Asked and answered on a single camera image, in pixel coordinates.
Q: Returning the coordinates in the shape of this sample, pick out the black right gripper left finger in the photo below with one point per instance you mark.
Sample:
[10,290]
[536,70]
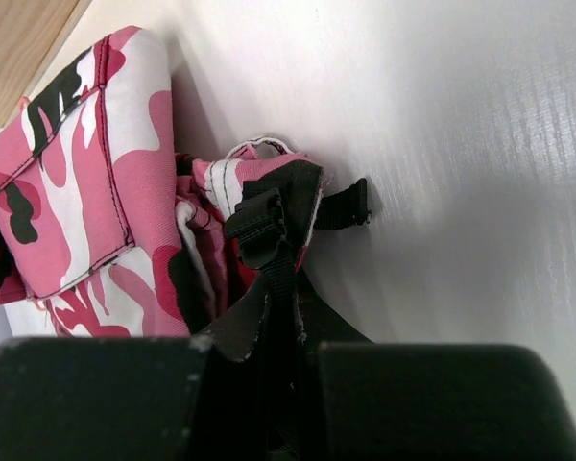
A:
[197,398]

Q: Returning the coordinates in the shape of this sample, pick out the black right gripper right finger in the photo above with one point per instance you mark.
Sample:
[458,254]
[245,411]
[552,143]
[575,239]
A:
[360,400]

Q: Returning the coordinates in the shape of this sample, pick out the pink camouflage trousers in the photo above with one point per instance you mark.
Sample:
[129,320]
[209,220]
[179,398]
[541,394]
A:
[112,232]

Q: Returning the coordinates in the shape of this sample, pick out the wooden clothes rack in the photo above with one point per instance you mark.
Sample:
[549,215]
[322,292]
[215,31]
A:
[31,34]

